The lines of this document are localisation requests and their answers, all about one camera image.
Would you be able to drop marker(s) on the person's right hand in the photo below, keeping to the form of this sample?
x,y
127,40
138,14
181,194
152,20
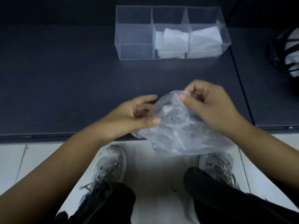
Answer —
x,y
213,107

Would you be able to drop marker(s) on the person's left hand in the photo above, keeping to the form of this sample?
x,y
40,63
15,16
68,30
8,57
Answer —
x,y
121,120

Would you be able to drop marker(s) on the person's left thumb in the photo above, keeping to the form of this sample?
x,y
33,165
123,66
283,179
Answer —
x,y
151,121

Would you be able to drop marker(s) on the person's right thumb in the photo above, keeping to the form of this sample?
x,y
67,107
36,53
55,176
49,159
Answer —
x,y
186,101

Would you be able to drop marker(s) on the clear plastic bag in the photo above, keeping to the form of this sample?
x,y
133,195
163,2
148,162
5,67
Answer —
x,y
182,130

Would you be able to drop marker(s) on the person's right forearm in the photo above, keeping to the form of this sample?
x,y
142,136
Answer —
x,y
266,151

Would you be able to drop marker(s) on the person's left forearm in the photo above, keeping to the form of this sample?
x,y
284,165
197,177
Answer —
x,y
49,177

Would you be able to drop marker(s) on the stack of white folded bags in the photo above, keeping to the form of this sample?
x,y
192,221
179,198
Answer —
x,y
172,44
205,43

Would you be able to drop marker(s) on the person's left grey sneaker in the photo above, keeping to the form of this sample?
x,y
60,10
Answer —
x,y
109,165

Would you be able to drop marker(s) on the person's grey sneaker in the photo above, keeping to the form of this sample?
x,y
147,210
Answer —
x,y
109,165
219,166

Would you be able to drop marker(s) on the clear acrylic compartment box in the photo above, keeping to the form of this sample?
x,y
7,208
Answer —
x,y
170,32

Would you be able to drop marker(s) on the person's right grey sneaker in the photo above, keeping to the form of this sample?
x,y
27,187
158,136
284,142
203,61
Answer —
x,y
219,166

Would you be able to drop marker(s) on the person's left black trouser leg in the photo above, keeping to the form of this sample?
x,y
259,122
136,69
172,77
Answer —
x,y
100,205

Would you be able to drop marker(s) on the person's black trouser leg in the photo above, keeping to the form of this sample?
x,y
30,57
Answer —
x,y
224,198
100,205

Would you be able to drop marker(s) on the person's right black trouser leg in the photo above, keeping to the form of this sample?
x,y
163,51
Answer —
x,y
224,198

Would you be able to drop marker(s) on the black and white striped bag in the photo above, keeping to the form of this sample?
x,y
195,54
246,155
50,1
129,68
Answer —
x,y
286,51

